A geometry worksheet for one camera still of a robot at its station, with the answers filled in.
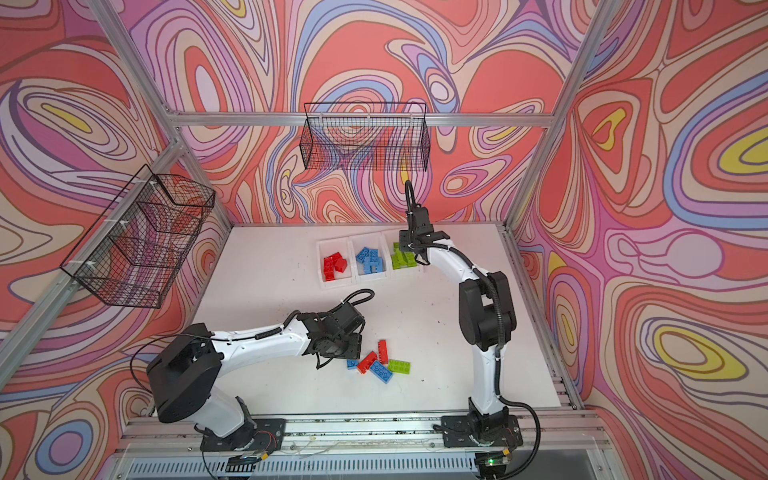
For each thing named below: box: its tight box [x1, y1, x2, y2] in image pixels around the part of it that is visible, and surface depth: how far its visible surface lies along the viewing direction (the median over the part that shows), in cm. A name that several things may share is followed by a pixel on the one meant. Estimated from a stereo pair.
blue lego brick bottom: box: [370, 360, 394, 384], surface depth 85 cm
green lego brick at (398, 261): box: [392, 253, 408, 270], surface depth 107 cm
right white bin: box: [381, 230, 421, 276], surface depth 103 cm
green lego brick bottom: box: [388, 359, 411, 375], surface depth 86 cm
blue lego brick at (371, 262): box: [364, 257, 383, 274], surface depth 106 cm
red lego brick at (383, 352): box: [378, 339, 389, 365], surface depth 86 cm
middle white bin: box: [348, 233, 386, 283], surface depth 104 cm
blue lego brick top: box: [355, 246, 377, 263], surface depth 109 cm
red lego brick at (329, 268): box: [323, 254, 336, 282], surface depth 104 cm
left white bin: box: [316, 236, 354, 290], surface depth 104 cm
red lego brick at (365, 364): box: [357, 350, 378, 374], surface depth 85 cm
